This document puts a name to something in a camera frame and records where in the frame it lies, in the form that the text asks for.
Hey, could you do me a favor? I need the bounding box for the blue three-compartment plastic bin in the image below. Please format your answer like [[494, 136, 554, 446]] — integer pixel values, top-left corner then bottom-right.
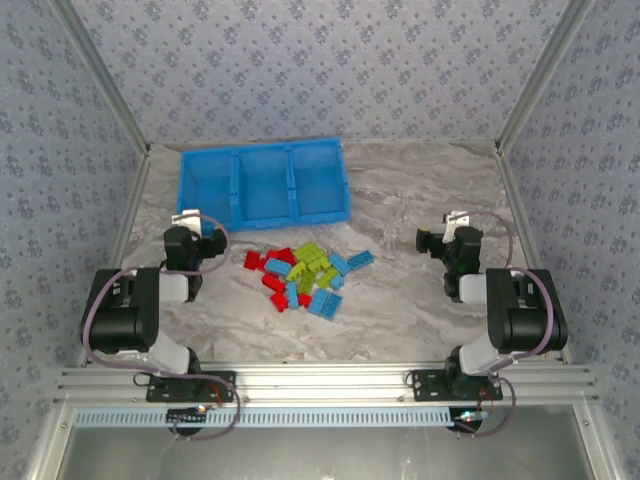
[[175, 137, 353, 233]]

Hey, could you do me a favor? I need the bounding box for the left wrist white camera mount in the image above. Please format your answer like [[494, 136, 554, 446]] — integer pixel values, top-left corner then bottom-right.
[[171, 209, 202, 236]]

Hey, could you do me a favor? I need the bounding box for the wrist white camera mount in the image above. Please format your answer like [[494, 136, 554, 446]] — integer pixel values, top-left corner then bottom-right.
[[171, 209, 202, 236], [443, 210, 472, 241]]

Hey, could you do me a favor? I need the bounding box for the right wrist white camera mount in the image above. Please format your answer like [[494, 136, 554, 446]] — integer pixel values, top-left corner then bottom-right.
[[443, 210, 472, 241]]

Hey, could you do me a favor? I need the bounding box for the aluminium table side rail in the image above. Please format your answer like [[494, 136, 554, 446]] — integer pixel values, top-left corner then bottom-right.
[[77, 147, 154, 369], [494, 144, 574, 365]]

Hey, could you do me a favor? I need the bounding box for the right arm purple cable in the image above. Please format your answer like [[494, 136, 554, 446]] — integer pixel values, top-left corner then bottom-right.
[[452, 209, 559, 441]]

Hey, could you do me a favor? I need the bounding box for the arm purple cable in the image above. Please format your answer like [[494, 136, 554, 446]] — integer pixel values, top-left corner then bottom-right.
[[81, 212, 243, 442], [452, 209, 559, 441]]

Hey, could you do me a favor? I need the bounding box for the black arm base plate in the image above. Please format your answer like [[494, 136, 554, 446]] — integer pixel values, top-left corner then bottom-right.
[[409, 369, 504, 403], [145, 370, 238, 403]]

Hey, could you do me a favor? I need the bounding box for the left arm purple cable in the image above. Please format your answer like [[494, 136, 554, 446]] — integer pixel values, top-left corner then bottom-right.
[[81, 212, 243, 442]]

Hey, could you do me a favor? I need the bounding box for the aluminium extrusion mounting rail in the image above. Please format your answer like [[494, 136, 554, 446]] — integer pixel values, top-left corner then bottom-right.
[[55, 363, 600, 405]]

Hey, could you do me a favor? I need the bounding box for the aluminium frame post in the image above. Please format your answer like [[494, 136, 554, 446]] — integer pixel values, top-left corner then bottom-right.
[[494, 0, 599, 154], [49, 0, 152, 154]]

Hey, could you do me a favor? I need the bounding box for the pale blue slotted cable duct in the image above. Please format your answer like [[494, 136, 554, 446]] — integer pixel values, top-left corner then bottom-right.
[[73, 407, 454, 429]]

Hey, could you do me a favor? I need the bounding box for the aluminium lower frame bar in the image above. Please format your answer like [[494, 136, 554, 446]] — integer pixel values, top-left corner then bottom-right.
[[572, 403, 624, 480], [24, 404, 76, 480]]

